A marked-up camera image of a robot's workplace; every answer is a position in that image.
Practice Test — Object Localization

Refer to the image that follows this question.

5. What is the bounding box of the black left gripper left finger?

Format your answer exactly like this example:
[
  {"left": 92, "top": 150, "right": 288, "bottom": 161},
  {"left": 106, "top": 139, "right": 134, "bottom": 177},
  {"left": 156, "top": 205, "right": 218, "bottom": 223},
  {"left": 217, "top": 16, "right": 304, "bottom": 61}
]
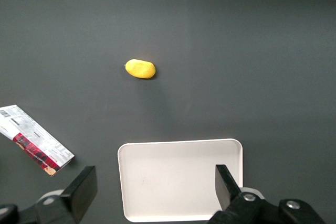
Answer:
[{"left": 20, "top": 165, "right": 98, "bottom": 224}]

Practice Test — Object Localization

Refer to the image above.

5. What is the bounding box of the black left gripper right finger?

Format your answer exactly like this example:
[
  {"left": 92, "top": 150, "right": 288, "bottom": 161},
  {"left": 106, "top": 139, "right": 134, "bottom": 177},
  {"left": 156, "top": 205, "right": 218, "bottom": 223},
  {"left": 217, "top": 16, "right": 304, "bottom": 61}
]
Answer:
[{"left": 207, "top": 164, "right": 326, "bottom": 224}]

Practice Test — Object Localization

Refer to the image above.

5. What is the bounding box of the yellow lemon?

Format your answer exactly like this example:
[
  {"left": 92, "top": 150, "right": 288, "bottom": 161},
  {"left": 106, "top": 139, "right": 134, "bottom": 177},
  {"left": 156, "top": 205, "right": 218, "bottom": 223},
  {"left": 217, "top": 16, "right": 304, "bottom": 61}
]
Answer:
[{"left": 124, "top": 59, "right": 156, "bottom": 80}]

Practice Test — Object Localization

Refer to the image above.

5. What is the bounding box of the white paper sheet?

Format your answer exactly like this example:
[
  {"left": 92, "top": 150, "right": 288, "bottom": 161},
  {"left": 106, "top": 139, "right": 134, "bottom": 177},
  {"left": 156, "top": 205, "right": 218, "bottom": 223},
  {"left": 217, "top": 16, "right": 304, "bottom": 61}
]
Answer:
[{"left": 0, "top": 104, "right": 76, "bottom": 177}]

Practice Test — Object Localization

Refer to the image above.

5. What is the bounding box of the white rectangular tray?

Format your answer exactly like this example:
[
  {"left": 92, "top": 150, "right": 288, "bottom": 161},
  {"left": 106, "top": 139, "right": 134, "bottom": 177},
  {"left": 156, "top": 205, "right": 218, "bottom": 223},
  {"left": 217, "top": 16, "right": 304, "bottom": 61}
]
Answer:
[{"left": 117, "top": 138, "right": 244, "bottom": 223}]

